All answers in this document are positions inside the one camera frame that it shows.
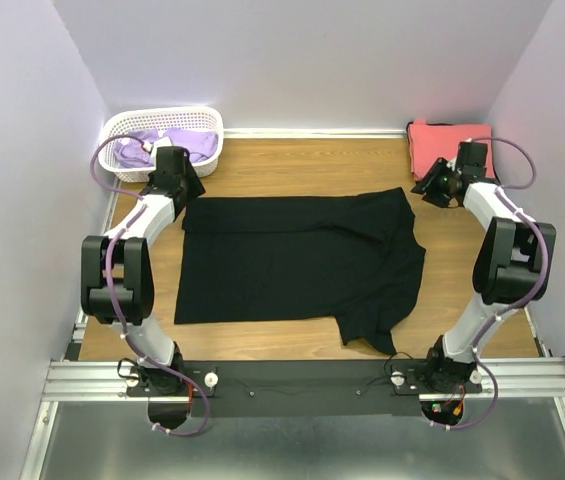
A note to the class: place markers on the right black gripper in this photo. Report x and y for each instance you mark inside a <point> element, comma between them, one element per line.
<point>426,185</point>

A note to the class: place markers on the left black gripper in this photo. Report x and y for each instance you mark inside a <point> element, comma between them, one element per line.
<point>196,187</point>

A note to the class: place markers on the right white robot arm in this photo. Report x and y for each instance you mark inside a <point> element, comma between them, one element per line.
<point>511,269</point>

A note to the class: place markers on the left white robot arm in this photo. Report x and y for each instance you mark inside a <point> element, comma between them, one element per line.
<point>117,285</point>

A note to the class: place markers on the folded red t shirt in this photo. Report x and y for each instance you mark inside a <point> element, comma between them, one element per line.
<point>428,142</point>

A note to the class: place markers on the white plastic laundry basket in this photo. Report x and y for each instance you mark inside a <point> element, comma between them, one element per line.
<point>195,118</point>

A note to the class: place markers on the purple t shirt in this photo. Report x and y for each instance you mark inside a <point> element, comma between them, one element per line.
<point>201,145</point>

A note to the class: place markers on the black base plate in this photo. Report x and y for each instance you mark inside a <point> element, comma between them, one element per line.
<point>398,386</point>

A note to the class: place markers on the aluminium frame rail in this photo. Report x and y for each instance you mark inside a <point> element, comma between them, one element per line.
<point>79,381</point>

